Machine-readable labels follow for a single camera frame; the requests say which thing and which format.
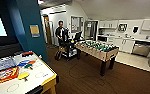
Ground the yellow framed wall sign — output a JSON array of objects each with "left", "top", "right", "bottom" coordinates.
[{"left": 29, "top": 24, "right": 41, "bottom": 38}]

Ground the red black flat item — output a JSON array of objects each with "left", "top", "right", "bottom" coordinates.
[{"left": 21, "top": 51, "right": 34, "bottom": 57}]

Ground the blue flat item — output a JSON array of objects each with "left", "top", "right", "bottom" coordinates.
[{"left": 17, "top": 59, "right": 31, "bottom": 67}]

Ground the person in dark clothes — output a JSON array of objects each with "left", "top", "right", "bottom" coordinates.
[{"left": 54, "top": 20, "right": 69, "bottom": 48}]

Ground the built-in black microwave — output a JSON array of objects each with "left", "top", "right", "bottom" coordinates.
[{"left": 98, "top": 35, "right": 109, "bottom": 42}]

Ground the yellow paddle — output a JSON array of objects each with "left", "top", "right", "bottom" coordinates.
[{"left": 17, "top": 72, "right": 31, "bottom": 82}]

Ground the brown wooden door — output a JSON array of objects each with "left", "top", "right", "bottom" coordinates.
[{"left": 42, "top": 14, "right": 54, "bottom": 46}]

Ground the teal paddle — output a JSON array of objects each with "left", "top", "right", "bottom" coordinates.
[{"left": 24, "top": 63, "right": 35, "bottom": 70}]

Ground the white lower cabinet door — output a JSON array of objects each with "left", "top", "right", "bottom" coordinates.
[
  {"left": 112, "top": 38, "right": 124, "bottom": 51},
  {"left": 122, "top": 39, "right": 135, "bottom": 54}
]

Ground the blue printed game box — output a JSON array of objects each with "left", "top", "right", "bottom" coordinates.
[{"left": 0, "top": 57, "right": 17, "bottom": 72}]

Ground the framed interior window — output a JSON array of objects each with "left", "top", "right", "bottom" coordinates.
[{"left": 70, "top": 15, "right": 85, "bottom": 34}]

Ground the black wheeled cart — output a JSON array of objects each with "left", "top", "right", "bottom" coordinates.
[{"left": 54, "top": 31, "right": 83, "bottom": 61}]

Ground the black looped floor cable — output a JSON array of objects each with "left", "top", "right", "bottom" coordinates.
[{"left": 67, "top": 56, "right": 107, "bottom": 86}]

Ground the orange paddle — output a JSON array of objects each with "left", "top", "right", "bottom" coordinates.
[{"left": 27, "top": 60, "right": 37, "bottom": 66}]

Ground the dark bench sofa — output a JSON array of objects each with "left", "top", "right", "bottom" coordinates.
[{"left": 0, "top": 36, "right": 24, "bottom": 63}]

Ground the green foosball table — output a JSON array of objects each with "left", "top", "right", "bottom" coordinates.
[{"left": 74, "top": 39, "right": 120, "bottom": 78}]

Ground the yellow wooden gaming table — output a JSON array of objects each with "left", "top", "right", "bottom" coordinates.
[{"left": 0, "top": 50, "right": 60, "bottom": 94}]

